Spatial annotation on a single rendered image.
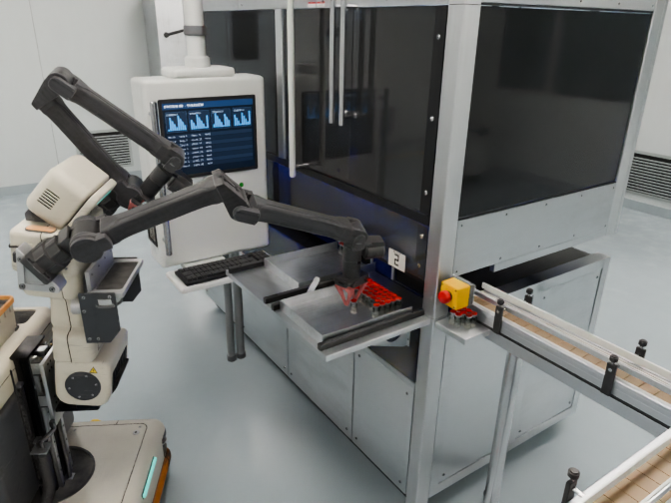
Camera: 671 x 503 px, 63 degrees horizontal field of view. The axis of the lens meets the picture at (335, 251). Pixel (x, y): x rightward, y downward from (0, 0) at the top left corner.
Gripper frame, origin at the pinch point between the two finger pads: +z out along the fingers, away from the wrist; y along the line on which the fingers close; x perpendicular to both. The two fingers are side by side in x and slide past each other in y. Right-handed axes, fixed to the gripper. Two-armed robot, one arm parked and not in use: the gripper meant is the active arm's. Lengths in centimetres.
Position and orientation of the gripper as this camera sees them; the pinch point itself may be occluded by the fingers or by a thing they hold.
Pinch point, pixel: (350, 300)
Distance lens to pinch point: 176.9
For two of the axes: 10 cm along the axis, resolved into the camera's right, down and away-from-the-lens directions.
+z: -0.2, 9.2, 3.9
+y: 6.6, -2.8, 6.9
